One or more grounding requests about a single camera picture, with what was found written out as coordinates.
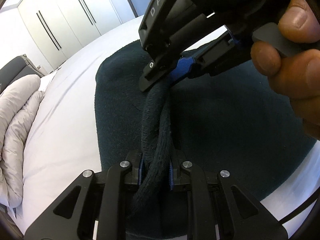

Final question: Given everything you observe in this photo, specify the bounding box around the cream wardrobe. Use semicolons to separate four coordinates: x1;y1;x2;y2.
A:
18;0;134;69

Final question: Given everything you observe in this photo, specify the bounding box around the dark grey headboard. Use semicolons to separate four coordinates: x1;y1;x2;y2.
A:
0;54;44;93

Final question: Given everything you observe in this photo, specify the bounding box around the dark green knit sweater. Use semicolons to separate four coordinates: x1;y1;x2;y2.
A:
95;41;319;239

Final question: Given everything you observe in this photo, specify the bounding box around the person right hand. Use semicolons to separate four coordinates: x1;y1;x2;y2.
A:
251;0;319;139

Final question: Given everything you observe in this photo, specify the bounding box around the white bed mattress sheet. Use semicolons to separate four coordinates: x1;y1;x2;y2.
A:
15;15;320;235

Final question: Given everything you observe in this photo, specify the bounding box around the black cable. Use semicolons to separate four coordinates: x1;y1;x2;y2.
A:
277;199;316;224

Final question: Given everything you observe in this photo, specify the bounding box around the grey folded duvet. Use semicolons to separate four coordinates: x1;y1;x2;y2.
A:
1;74;44;209

